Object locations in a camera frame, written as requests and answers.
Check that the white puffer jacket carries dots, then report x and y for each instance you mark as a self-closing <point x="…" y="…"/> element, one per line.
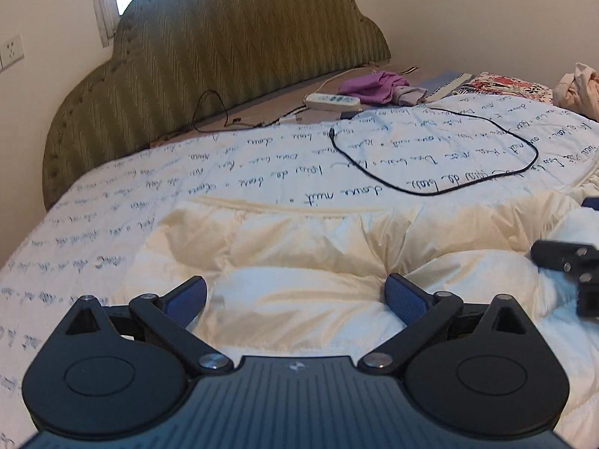
<point x="304" y="243"/>

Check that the white power strip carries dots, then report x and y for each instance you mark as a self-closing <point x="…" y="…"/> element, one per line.
<point x="333" y="101"/>

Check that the green upholstered headboard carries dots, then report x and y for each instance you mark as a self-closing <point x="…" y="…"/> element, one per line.
<point x="224" y="56"/>

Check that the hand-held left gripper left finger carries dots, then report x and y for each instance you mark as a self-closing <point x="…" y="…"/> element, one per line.
<point x="185" y="300"/>

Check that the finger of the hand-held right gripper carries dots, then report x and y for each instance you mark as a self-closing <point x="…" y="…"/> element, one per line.
<point x="554" y="255"/>

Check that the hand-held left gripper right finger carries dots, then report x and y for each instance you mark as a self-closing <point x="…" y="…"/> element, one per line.
<point x="406" y="300"/>

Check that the white wall socket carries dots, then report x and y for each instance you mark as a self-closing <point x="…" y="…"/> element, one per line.
<point x="10" y="52"/>

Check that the pink clothes pile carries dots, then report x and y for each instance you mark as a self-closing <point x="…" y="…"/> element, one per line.
<point x="582" y="91"/>

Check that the grey cloth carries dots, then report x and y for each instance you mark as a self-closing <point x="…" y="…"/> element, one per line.
<point x="409" y="97"/>

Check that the white script-print blanket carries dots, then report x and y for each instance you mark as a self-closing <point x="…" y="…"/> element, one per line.
<point x="234" y="168"/>

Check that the purple garment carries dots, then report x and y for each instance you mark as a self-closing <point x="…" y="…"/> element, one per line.
<point x="369" y="86"/>

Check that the blue striped cloth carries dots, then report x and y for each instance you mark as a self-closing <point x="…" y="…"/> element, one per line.
<point x="442" y="84"/>

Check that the floral cloth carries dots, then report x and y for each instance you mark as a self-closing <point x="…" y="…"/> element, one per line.
<point x="505" y="86"/>

